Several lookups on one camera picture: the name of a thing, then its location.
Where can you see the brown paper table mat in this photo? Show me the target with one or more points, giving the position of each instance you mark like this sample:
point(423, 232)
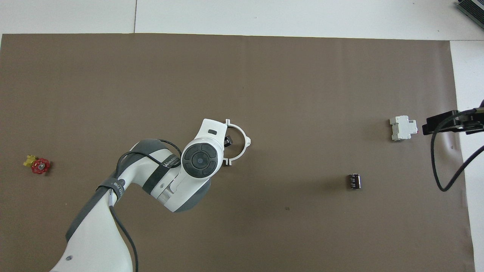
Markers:
point(302, 75)

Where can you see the red handwheel brass valve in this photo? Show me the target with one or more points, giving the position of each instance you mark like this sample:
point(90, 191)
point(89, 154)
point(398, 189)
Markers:
point(40, 166)

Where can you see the white circuit breaker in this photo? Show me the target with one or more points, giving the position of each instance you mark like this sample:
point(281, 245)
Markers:
point(402, 128)

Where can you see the white half pipe clamp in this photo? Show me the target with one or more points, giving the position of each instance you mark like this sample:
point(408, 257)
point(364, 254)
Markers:
point(225, 163)
point(242, 133)

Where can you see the grey ribbed electronics box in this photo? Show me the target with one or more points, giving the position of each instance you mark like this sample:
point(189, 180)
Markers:
point(474, 7)

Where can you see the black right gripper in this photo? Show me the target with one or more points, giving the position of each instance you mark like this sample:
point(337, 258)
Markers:
point(470, 121)

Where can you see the black cylindrical capacitor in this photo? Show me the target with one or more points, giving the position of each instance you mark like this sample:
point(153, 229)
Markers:
point(354, 181)

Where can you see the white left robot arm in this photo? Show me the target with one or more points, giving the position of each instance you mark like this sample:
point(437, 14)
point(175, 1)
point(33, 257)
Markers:
point(98, 241)

